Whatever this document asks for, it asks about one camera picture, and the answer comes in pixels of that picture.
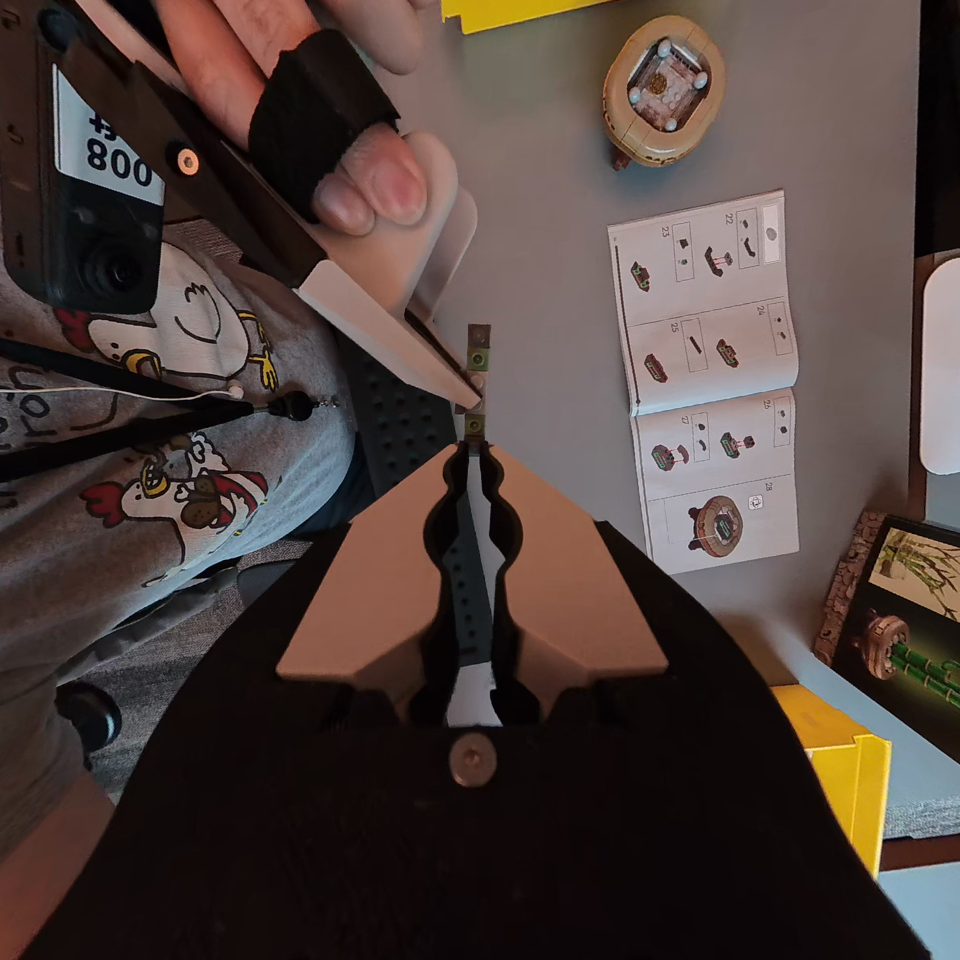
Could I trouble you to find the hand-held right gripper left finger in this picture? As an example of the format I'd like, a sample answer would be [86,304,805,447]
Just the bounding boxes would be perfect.
[276,441,470,727]

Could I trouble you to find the black dotted armrest pad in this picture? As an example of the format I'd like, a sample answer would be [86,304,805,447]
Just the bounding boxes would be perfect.
[333,330,496,665]

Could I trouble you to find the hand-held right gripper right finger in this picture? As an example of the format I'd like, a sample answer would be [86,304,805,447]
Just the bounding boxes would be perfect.
[480,441,670,727]

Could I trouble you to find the grey desk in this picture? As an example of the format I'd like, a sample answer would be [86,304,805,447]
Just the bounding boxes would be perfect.
[352,0,927,691]

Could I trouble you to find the yellow plastic bin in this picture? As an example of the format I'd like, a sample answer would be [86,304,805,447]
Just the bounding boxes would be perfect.
[441,0,601,35]
[772,684,894,879]

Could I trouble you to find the brown brick assembly green studs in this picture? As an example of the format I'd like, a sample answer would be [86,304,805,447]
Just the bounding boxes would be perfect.
[465,324,496,441]

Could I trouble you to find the white earphone cable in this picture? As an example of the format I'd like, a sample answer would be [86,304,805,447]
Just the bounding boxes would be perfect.
[0,381,247,400]

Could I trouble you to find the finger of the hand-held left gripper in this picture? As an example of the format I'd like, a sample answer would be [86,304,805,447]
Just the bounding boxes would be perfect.
[405,306,490,393]
[296,258,489,408]

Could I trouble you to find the tan round brick pot model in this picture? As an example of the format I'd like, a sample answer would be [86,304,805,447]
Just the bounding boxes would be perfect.
[602,15,727,172]

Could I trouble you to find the open instruction booklet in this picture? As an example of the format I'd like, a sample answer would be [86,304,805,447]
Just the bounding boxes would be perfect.
[607,189,802,577]

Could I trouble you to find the person's left hand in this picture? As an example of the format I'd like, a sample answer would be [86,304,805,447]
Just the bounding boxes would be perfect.
[78,0,445,234]

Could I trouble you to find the black lanyard with badge reel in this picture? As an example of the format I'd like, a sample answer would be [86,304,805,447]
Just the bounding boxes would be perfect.
[0,336,342,485]

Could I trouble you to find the black toy set box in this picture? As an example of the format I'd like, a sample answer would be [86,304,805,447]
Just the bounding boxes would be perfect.
[813,510,960,710]

